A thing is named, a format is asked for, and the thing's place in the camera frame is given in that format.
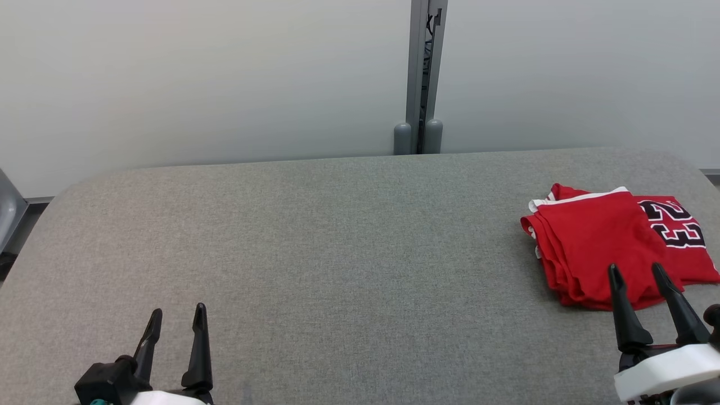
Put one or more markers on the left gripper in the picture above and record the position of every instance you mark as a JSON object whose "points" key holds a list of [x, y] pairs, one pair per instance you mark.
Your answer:
{"points": [[169, 396]]}

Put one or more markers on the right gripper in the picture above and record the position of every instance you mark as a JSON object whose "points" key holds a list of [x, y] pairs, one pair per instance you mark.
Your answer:
{"points": [[669, 374]]}

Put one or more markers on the red white number jersey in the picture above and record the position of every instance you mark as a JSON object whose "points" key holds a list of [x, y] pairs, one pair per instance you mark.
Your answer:
{"points": [[697, 259]]}

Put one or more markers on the red shorts with white stripe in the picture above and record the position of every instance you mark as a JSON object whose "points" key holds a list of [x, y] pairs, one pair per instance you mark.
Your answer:
{"points": [[590, 247]]}

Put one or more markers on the grey upholstered table pad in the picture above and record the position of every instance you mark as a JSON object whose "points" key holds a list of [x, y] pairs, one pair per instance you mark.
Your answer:
{"points": [[309, 253]]}

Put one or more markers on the grey chair shell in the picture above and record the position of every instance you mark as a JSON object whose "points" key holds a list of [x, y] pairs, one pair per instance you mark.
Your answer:
{"points": [[8, 208]]}

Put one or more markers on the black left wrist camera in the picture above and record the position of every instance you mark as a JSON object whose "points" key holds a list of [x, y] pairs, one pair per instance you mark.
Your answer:
{"points": [[104, 382]]}

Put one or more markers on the grey cylindrical post foot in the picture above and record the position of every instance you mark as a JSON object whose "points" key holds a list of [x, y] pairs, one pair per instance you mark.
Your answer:
{"points": [[433, 138], [403, 140]]}

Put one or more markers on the grey metal partition post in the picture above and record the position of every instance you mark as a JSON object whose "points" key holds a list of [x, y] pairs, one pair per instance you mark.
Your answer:
{"points": [[424, 56]]}

